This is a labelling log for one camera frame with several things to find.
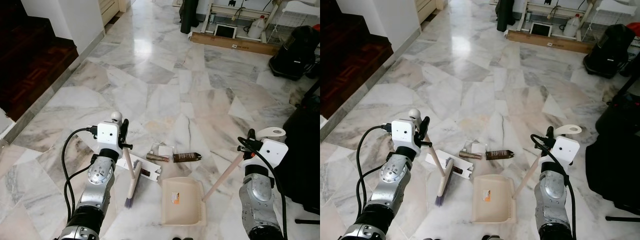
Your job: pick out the long white cardboard box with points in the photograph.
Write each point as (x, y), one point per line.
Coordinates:
(150, 172)
(462, 171)

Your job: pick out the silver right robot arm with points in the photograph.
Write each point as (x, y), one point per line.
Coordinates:
(550, 192)
(257, 195)

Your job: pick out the black floor leg bar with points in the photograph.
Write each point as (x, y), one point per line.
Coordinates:
(622, 218)
(307, 221)

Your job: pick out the dark brown wrapper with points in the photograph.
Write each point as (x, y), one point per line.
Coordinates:
(186, 157)
(499, 154)

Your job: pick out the long brown cardboard box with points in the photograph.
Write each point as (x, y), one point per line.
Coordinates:
(235, 44)
(550, 42)

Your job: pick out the black vacuum cleaner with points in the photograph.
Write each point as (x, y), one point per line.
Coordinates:
(295, 52)
(610, 50)

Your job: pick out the dark wooden staircase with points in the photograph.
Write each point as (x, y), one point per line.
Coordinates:
(30, 70)
(350, 65)

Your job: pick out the white framed tablet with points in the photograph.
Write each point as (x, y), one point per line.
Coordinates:
(225, 31)
(540, 29)

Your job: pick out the white plastic jug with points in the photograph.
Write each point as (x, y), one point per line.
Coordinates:
(257, 29)
(572, 27)

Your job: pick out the black robot foot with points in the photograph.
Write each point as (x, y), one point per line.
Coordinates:
(492, 238)
(183, 238)

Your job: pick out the light wooden cabinet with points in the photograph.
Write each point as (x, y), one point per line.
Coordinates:
(111, 9)
(426, 7)

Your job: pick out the red round object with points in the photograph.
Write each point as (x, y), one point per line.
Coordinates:
(634, 28)
(316, 27)

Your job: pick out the white metal rack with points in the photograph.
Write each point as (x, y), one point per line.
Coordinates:
(300, 7)
(617, 6)

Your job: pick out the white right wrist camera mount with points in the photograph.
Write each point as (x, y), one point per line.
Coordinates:
(272, 152)
(566, 150)

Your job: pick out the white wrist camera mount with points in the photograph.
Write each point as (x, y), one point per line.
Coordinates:
(403, 132)
(566, 150)
(108, 135)
(272, 152)

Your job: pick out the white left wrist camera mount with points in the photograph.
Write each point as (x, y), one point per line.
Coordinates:
(108, 135)
(403, 132)

